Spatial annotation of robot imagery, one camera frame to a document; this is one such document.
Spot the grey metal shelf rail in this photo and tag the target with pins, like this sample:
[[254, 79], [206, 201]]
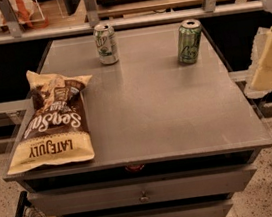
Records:
[[153, 19]]

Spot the brown Late July chip bag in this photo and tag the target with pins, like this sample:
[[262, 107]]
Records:
[[57, 133]]

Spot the upper drawer metal knob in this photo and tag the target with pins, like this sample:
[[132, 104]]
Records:
[[144, 197]]

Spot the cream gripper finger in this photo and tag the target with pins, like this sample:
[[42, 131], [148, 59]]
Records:
[[259, 75]]

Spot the grey drawer cabinet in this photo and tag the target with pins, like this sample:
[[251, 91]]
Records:
[[185, 135]]

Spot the green soda can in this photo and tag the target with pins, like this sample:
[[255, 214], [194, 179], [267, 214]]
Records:
[[189, 41]]

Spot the white 7up can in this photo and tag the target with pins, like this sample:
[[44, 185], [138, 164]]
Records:
[[106, 43]]

